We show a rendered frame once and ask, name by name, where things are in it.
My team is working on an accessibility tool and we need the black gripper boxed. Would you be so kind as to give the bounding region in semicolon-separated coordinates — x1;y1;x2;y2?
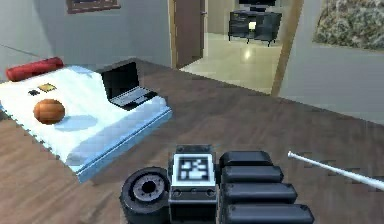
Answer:
119;166;172;224

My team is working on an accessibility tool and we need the yellow square paper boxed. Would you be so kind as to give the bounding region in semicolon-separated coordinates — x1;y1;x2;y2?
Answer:
37;83;58;93

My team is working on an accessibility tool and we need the white bed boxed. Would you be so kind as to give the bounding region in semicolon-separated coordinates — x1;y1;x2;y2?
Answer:
0;64;174;184

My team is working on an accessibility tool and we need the black laptop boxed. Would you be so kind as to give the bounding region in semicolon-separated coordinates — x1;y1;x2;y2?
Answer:
100;61;159;112

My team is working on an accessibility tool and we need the orange basketball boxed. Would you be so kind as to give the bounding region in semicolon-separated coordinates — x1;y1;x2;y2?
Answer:
33;98;66;126

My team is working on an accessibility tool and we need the red cylindrical pillow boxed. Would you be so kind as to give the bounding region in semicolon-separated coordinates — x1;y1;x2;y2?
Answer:
5;56;65;83

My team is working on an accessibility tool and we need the brown room door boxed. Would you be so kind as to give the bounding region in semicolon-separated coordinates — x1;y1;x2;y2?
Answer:
173;0;208;70

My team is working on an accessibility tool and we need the thin white rod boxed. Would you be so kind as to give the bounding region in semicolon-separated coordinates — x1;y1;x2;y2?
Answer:
287;150;384;192

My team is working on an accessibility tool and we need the brown framed picture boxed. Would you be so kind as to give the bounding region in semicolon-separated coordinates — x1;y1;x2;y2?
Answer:
65;0;122;15

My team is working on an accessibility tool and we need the black television stand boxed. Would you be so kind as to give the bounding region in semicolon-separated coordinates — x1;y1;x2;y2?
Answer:
227;9;283;48

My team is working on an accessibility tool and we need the mottled grey wall painting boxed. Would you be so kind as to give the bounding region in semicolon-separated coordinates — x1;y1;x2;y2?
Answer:
312;0;384;52

